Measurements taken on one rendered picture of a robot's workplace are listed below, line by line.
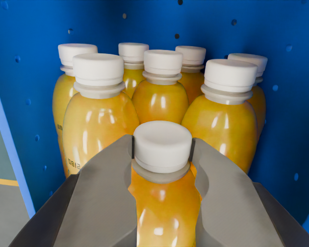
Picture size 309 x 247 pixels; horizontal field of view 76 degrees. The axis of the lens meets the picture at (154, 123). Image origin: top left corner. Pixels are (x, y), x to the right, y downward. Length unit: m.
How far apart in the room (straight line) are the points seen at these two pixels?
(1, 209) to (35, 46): 2.26
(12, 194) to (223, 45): 2.13
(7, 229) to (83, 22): 2.49
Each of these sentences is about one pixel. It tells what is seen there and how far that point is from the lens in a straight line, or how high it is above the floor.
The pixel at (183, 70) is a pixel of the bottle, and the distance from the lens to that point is 0.26.
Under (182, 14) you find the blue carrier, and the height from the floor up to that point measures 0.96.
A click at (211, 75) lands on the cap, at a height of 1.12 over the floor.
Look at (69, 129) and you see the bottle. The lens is 0.17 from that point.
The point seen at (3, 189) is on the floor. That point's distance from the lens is 2.24.
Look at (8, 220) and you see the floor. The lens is 2.54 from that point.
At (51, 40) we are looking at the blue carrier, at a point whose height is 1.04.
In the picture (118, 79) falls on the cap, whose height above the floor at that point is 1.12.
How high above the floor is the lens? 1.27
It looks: 63 degrees down
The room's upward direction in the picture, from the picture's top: 180 degrees counter-clockwise
